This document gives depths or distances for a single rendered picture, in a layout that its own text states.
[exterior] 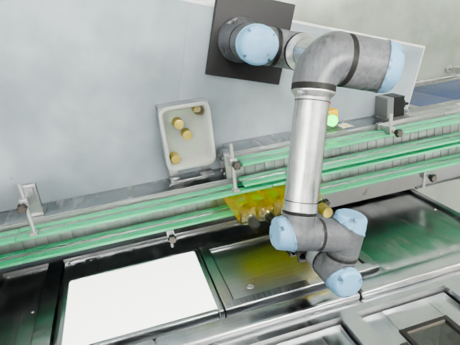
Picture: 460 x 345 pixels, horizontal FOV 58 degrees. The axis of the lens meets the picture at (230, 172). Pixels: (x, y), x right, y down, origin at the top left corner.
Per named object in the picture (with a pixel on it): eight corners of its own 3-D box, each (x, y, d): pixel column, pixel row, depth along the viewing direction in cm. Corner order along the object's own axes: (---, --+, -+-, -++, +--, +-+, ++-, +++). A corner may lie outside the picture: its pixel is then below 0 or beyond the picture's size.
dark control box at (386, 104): (374, 114, 170) (387, 118, 162) (374, 95, 167) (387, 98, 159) (391, 111, 171) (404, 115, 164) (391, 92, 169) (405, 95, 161)
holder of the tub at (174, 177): (167, 177, 153) (170, 185, 146) (155, 104, 143) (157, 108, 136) (212, 168, 157) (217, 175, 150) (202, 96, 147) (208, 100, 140)
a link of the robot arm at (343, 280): (369, 268, 94) (360, 300, 96) (343, 245, 104) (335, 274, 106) (339, 269, 91) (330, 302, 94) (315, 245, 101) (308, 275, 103)
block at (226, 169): (220, 173, 152) (224, 180, 145) (216, 149, 148) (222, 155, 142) (228, 172, 152) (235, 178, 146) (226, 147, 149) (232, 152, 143)
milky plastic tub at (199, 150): (165, 165, 151) (168, 172, 143) (155, 104, 143) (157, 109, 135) (211, 156, 155) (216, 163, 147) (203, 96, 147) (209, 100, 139)
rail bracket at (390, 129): (372, 129, 157) (395, 138, 145) (373, 110, 154) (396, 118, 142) (382, 128, 158) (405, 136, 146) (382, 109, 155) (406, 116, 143)
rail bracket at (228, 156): (226, 185, 146) (236, 198, 135) (220, 139, 140) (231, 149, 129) (233, 183, 147) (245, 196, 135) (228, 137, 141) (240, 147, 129)
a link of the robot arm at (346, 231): (333, 219, 89) (321, 264, 92) (377, 221, 92) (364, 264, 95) (315, 205, 96) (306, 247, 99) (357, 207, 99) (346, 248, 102)
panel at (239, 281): (66, 287, 131) (56, 367, 100) (64, 279, 130) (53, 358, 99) (323, 224, 152) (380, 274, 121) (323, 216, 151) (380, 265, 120)
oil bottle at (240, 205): (224, 202, 149) (243, 228, 129) (222, 188, 146) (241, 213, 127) (239, 198, 150) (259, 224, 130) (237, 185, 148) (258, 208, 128)
